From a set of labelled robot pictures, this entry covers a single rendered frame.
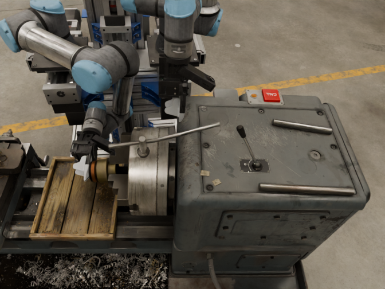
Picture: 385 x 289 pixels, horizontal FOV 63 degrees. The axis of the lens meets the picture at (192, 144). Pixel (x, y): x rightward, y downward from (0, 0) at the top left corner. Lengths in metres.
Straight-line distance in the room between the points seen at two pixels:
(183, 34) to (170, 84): 0.14
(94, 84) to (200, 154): 0.40
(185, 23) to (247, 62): 2.70
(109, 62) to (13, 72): 2.48
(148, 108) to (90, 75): 0.69
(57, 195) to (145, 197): 0.48
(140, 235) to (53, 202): 0.37
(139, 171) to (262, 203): 0.38
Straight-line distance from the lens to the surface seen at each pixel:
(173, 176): 1.04
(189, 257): 1.35
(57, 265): 1.61
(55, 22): 1.42
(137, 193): 1.01
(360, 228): 2.61
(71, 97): 1.46
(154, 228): 1.28
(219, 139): 1.02
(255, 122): 1.10
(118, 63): 1.07
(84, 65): 1.03
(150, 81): 1.55
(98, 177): 1.14
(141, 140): 0.93
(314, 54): 3.91
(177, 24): 0.81
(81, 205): 1.34
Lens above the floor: 2.04
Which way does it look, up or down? 52 degrees down
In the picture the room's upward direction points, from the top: 7 degrees clockwise
